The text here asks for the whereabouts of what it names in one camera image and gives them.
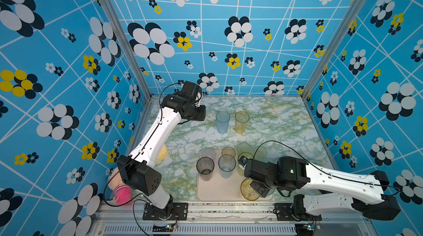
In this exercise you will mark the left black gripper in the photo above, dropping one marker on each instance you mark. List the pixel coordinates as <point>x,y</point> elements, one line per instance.
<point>202,113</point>

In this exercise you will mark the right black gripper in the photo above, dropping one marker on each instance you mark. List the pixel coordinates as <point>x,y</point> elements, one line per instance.
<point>260,192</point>

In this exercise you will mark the tall blue-grey back glass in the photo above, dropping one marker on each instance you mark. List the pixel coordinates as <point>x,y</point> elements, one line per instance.
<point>222,119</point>

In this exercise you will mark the tall amber front glass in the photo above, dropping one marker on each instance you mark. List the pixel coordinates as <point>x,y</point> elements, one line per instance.
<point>248,192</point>

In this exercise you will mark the tall amber glass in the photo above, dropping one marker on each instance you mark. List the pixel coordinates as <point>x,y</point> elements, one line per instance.
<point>248,192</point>
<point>241,121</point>

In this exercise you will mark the tall green glass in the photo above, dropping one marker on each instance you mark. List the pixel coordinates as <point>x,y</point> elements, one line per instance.
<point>242,169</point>

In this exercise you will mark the short clear glass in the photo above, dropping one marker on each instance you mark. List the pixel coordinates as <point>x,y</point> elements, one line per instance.
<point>208,152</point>

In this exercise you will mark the tall amber back glass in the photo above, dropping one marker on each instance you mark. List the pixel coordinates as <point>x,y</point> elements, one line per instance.
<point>241,121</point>

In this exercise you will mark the short amber glass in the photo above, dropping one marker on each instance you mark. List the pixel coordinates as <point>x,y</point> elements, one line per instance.
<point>228,151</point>

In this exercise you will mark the tall light blue glass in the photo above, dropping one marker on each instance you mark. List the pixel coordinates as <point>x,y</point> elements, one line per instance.
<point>227,164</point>

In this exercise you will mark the tall dark grey glass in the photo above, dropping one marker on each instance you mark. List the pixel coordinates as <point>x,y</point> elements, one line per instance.
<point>205,167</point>

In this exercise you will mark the short light green glass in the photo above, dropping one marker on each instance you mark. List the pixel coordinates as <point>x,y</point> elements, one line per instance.
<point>244,147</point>

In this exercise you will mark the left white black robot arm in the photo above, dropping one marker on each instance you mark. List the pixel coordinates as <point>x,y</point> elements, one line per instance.
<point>137,169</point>

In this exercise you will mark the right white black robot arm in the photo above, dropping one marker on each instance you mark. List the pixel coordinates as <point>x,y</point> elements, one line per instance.
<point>342,192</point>

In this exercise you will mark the beige rectangular tray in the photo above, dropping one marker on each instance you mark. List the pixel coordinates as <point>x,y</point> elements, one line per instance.
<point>219,189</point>

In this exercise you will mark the yellow round sponge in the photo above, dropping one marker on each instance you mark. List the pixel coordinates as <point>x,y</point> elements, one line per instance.
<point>162,154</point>

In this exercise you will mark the pink plush doll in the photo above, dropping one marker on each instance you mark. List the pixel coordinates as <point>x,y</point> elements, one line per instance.
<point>122,193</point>

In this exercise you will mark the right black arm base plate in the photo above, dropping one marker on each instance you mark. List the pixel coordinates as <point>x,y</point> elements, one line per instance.
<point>293,212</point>

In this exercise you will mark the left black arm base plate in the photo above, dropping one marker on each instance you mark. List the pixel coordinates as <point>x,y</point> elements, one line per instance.
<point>172,212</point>

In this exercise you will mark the aluminium front rail frame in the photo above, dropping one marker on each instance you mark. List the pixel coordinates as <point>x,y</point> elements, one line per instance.
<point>226,219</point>

